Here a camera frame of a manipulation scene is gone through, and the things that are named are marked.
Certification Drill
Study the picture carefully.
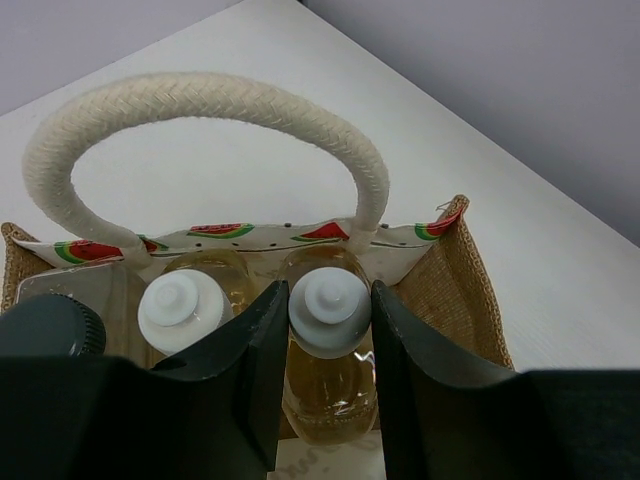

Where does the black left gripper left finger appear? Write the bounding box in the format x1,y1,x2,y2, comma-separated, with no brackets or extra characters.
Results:
1,281,289,479

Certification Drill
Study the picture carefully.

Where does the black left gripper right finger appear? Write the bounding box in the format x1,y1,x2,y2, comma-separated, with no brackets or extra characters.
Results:
371,282,639,479

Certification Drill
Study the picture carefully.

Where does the amber bottle white cap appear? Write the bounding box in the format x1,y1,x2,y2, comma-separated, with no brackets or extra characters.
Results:
137,249,259,356
278,245,378,446

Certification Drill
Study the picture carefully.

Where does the jute watermelon canvas bag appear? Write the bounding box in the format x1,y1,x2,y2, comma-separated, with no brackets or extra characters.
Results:
0,71,516,480

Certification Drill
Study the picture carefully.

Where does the clear jar dark lid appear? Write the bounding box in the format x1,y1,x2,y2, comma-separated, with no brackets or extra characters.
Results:
1,264,136,357

